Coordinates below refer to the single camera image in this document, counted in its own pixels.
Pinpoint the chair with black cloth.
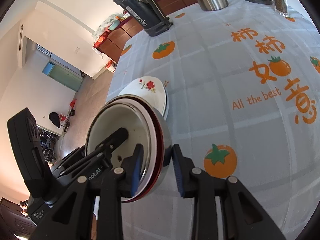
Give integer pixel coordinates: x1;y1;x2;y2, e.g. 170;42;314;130
49;112;64;129

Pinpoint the white enamel bowl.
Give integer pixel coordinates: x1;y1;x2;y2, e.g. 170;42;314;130
85;99;153;199

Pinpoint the white plate with blue pattern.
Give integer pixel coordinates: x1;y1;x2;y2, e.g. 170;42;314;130
160;85;168;117

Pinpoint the stainless steel bowl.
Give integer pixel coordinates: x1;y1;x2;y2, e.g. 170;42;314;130
117;94;173;203

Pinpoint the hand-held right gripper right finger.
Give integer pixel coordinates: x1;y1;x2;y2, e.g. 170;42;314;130
172;144;287;240

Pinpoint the window grille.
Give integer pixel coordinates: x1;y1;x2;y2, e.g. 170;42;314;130
36;44;53;57

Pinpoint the pile of cloths and bags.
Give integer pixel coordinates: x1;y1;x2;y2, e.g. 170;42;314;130
93;12;125;39

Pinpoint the dark clutter in doorway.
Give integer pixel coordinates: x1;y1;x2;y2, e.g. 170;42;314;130
37;127;63;162

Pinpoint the orange box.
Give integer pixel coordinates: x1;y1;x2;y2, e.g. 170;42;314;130
94;36;107;49

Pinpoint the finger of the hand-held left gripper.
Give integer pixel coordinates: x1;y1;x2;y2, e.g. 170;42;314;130
95;127;129;155

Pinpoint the green door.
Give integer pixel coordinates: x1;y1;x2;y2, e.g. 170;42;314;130
42;61;83;92

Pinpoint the light blue persimmon tablecloth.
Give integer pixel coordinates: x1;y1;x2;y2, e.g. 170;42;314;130
106;0;320;240

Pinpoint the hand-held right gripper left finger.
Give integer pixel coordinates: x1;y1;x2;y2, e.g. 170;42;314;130
30;144;144;240

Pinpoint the brown wooden cabinet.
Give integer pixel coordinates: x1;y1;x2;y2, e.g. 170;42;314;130
94;0;240;63

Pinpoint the white plate with red flowers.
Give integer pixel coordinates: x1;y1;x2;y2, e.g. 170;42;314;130
117;76;167;112

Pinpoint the black thermos flask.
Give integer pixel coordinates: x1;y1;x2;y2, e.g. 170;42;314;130
104;0;174;37

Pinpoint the white bucket with red rim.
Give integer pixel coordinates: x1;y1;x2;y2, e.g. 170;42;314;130
105;60;117;73

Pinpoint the red plastic bowl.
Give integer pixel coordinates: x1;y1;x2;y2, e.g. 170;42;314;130
100;94;165;202

